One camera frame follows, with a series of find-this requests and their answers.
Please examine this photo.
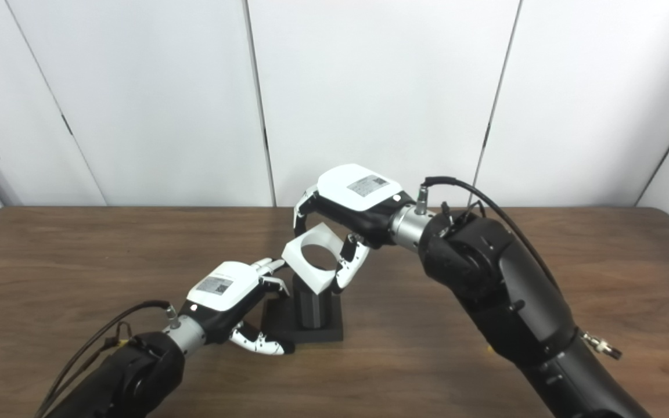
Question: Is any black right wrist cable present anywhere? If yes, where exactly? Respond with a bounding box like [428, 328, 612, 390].
[420, 176, 562, 291]

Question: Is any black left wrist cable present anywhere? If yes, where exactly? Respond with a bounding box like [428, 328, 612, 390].
[35, 300, 174, 418]

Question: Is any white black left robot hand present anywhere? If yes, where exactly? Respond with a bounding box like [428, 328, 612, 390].
[181, 258, 296, 356]

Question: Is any black peg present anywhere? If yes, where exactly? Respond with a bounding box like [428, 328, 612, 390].
[262, 273, 344, 344]

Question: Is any white square piece with hole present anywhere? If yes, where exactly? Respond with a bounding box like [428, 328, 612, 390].
[281, 223, 350, 294]

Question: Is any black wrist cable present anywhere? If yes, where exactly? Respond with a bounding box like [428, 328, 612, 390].
[35, 300, 174, 418]
[420, 176, 562, 291]

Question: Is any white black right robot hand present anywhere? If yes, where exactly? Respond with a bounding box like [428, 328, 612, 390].
[293, 164, 417, 294]

